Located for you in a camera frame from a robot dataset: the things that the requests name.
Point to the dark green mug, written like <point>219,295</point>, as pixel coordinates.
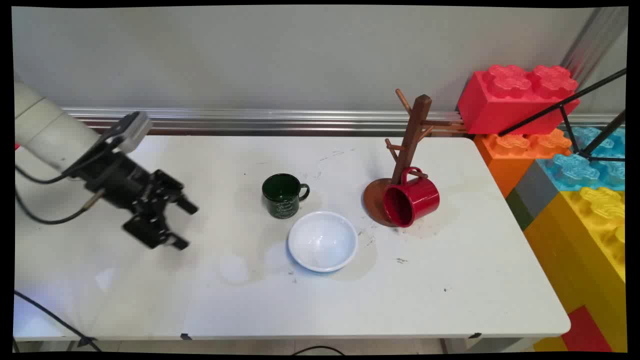
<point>282,197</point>

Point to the black tripod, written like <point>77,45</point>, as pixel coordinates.
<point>570,102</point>

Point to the slanted aluminium profile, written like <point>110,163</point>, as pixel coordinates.
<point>592,40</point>

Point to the big yellow toy brick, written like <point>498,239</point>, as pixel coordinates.
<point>575,250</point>

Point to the white bowl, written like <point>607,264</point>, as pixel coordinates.
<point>322,242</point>

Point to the big red toy brick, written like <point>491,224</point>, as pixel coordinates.
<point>500,102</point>

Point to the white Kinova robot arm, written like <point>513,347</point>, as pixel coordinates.
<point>45,130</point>

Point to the brown wooden mug tree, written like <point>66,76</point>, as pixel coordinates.
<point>412,135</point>

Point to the flat red toy brick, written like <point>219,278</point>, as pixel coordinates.
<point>585,332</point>

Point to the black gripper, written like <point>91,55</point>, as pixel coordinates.
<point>120,182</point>

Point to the big green toy brick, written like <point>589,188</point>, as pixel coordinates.
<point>520,210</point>

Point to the big orange toy brick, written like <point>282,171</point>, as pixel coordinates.
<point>505,160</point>

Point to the red enamel mug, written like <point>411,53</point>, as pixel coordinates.
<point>417,197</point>

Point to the horizontal aluminium rail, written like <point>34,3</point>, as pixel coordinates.
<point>300,120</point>

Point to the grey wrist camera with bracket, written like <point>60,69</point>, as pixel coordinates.
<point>132,131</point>

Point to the big blue toy brick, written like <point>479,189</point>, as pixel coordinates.
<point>575,170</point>

